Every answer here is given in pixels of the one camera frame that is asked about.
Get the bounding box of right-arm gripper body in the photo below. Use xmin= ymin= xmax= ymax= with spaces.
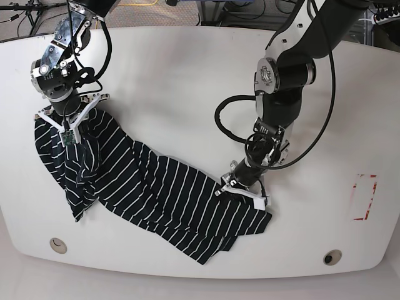
xmin=34 ymin=93 xmax=110 ymax=144

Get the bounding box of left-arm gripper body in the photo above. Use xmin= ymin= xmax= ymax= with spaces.
xmin=214 ymin=159 xmax=269 ymax=210

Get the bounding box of navy white striped T-shirt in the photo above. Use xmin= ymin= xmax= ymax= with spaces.
xmin=34 ymin=108 xmax=272 ymax=264

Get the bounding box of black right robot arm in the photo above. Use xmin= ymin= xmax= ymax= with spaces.
xmin=30 ymin=1 xmax=118 ymax=146

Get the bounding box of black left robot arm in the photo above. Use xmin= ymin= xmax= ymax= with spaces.
xmin=214 ymin=0 xmax=371 ymax=210

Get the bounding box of right table grommet hole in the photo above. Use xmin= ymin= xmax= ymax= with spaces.
xmin=323 ymin=249 xmax=343 ymax=266

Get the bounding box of table grommet hole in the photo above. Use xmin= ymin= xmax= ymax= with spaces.
xmin=49 ymin=237 xmax=68 ymax=254
xmin=323 ymin=249 xmax=343 ymax=266

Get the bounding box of red tape rectangle marking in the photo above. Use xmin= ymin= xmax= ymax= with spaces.
xmin=349 ymin=174 xmax=378 ymax=221

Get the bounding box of left table grommet hole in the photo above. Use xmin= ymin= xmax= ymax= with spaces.
xmin=49 ymin=237 xmax=68 ymax=254

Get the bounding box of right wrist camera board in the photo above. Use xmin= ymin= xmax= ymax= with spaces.
xmin=59 ymin=130 xmax=76 ymax=147

